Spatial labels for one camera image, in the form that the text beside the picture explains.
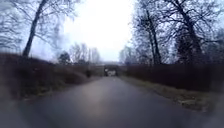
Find dark hedge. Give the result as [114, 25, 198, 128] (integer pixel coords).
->
[125, 62, 224, 93]

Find overgrown earth bank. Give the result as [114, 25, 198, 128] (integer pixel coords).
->
[0, 53, 101, 101]

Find grey asphalt road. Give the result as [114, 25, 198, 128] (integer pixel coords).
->
[0, 75, 224, 128]

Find large bare tree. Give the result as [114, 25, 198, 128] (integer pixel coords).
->
[0, 0, 83, 58]

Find building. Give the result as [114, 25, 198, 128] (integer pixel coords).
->
[103, 66, 118, 77]

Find grass verge with leaves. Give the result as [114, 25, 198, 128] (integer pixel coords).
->
[118, 75, 223, 114]

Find group of distant bare trees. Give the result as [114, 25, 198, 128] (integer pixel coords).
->
[57, 42, 102, 65]

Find row of bare trees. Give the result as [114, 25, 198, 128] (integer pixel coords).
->
[118, 0, 224, 66]

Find person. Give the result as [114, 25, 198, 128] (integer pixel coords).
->
[85, 68, 92, 79]

